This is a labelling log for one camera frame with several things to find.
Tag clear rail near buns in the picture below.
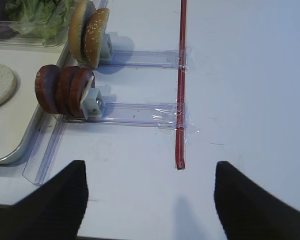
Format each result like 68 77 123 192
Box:
99 50 188 69

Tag silver metal tray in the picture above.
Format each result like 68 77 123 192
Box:
0 43 69 165

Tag sesame bun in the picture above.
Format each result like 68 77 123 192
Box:
68 0 96 63
83 7 110 68

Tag meat patty back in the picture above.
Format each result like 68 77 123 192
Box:
68 67 95 117

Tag meat patty front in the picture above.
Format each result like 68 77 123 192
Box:
34 64 61 114

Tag purple cabbage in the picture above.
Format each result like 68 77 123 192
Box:
0 25 16 41

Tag meat patty middle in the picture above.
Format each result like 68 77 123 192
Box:
54 66 80 116

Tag red plastic strip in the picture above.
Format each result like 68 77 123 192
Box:
175 0 187 170

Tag sesame bun top outer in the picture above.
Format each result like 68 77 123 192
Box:
68 0 96 63

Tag green lettuce leaf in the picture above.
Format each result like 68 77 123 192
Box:
4 0 77 45

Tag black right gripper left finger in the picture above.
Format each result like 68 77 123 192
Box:
0 160 89 240

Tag meat patty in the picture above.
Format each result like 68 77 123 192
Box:
54 66 80 116
68 67 95 117
34 64 61 114

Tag clear plastic container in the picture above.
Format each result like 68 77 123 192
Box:
0 0 78 47

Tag bottom bun on tray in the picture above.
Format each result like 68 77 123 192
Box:
0 63 18 105

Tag clear rail near patties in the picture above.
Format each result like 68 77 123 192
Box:
58 102 189 130

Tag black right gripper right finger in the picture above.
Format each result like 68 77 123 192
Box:
213 161 300 240

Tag white pusher block patties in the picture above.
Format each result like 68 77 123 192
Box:
80 76 105 120

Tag sesame bun top inner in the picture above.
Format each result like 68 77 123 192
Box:
83 7 110 68

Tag white pusher block buns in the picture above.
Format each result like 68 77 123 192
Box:
99 33 114 62

